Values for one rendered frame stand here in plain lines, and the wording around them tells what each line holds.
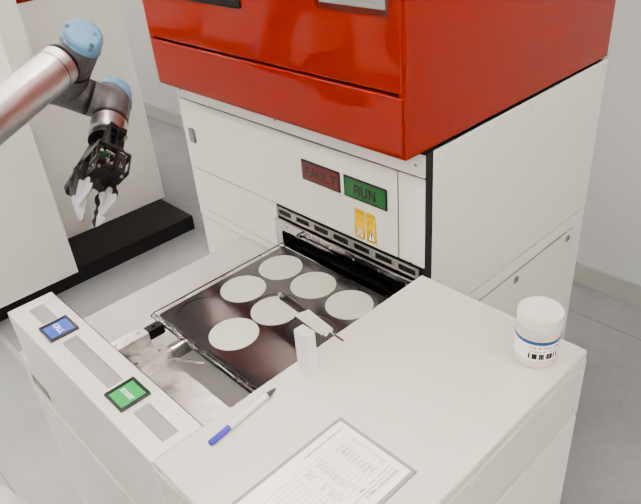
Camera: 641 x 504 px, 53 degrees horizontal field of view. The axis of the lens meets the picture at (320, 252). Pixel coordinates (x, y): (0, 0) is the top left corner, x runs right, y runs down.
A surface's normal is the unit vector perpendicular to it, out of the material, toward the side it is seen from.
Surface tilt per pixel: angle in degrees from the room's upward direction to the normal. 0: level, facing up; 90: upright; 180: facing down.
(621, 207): 90
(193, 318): 0
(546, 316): 0
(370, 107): 90
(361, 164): 90
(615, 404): 0
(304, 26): 90
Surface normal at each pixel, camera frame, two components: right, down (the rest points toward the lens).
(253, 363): -0.07, -0.84
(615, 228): -0.72, 0.42
